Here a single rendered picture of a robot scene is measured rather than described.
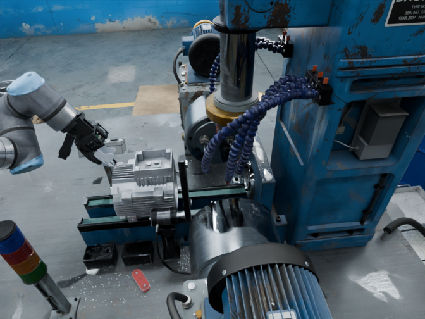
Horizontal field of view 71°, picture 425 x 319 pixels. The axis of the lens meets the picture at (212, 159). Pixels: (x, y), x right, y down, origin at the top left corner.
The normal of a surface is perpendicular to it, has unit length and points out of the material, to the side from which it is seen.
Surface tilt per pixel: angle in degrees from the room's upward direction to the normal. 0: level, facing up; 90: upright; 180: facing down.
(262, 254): 3
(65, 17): 90
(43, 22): 90
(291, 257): 25
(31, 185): 0
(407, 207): 0
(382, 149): 90
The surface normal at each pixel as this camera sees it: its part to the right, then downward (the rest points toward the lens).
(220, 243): -0.37, -0.69
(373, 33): 0.09, 0.64
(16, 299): -0.03, -0.77
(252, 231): 0.26, -0.76
